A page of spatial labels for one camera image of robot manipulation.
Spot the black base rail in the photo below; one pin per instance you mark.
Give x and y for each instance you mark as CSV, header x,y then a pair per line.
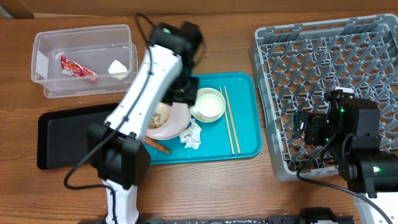
x,y
273,219

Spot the teal serving tray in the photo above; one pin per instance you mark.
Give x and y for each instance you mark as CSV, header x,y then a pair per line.
x,y
214,136

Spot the pink plate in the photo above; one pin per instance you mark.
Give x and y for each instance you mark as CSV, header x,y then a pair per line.
x,y
179,119

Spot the red snack wrapper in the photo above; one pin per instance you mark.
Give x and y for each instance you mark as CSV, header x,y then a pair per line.
x,y
74,69

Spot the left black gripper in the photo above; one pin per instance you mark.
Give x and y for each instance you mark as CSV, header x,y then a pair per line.
x,y
190,98

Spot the pale green bowl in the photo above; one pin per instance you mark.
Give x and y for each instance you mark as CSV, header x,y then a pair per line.
x,y
194,109

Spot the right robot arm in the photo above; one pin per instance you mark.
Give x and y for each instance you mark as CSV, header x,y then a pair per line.
x,y
349,130

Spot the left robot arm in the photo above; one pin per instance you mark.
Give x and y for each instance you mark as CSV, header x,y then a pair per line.
x,y
116,147

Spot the grey dishwasher rack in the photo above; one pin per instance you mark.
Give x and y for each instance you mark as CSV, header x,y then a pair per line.
x,y
293,65

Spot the clear plastic bin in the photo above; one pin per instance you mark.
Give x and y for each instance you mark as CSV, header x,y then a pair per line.
x,y
92,47

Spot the white cup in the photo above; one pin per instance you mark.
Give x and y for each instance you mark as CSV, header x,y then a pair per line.
x,y
209,105

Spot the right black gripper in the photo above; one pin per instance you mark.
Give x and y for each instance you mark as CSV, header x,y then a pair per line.
x,y
313,126

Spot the black plastic tray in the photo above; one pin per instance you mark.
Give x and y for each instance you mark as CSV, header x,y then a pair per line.
x,y
61,140

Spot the white tissue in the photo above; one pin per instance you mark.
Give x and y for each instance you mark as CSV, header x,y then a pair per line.
x,y
191,137

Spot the orange carrot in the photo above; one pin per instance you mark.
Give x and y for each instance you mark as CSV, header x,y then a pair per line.
x,y
153,143

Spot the white paper liner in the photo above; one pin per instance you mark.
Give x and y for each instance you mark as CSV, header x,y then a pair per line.
x,y
117,70

